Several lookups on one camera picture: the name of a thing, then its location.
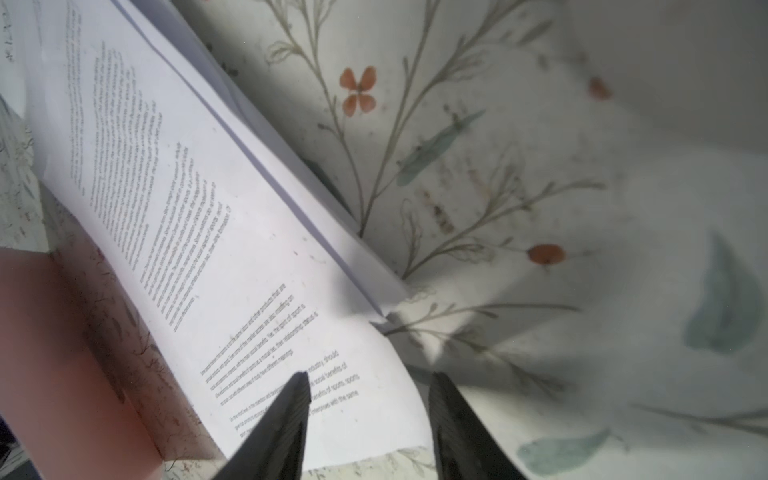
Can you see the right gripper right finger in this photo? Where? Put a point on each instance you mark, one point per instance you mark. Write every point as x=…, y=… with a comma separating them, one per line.
x=463, y=447

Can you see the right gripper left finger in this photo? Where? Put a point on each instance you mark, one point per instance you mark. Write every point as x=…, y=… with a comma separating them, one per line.
x=275, y=447

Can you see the lower printed paper sheets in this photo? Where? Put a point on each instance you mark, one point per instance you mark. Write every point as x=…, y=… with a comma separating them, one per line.
x=294, y=181

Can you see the printed paper sheet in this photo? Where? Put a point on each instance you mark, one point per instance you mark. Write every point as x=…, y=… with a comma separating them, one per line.
x=236, y=292

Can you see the pink folder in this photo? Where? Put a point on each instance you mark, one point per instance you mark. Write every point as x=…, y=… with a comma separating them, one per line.
x=55, y=397

